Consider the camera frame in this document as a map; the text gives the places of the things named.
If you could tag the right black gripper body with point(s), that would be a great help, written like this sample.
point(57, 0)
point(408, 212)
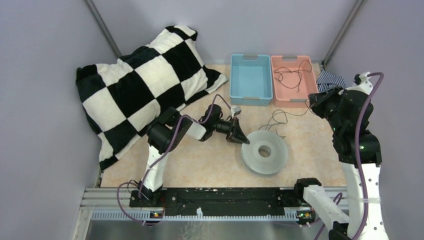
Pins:
point(325, 106)

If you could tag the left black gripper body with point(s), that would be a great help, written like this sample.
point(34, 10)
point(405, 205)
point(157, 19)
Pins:
point(230, 137)

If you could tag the translucent white cable spool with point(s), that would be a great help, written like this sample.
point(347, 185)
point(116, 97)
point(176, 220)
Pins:
point(266, 153)

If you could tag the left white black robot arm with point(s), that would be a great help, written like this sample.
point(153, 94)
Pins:
point(166, 132)

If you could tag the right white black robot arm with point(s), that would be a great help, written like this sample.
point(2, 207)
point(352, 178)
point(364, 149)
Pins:
point(347, 111)

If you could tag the blue white striped cloth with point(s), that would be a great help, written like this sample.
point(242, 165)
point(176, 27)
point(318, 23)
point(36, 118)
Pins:
point(327, 80)

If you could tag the pink plastic bin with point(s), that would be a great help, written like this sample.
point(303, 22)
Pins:
point(293, 81)

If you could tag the blue plastic bin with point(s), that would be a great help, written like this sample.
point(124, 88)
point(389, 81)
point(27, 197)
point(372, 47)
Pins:
point(250, 80)

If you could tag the black white checkered pillow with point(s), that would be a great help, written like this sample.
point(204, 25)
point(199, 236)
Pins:
point(120, 100)

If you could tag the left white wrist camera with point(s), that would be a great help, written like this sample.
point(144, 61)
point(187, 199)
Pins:
point(235, 111)

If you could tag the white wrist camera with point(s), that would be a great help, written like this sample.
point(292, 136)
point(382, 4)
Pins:
point(362, 81)
point(235, 111)

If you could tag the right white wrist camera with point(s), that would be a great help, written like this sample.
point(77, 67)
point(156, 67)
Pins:
point(362, 81)

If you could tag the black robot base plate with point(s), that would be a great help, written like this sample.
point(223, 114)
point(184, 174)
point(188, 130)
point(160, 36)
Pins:
point(221, 201)

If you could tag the right corner metal post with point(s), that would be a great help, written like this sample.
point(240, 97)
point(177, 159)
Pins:
point(357, 7)

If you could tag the corner metal post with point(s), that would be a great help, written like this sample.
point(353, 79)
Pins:
point(357, 7)
point(103, 27)

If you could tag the aluminium frame rail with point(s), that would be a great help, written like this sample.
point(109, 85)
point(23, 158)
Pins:
point(113, 204)

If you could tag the left corner metal post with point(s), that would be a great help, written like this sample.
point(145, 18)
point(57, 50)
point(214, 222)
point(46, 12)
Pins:
point(103, 27)

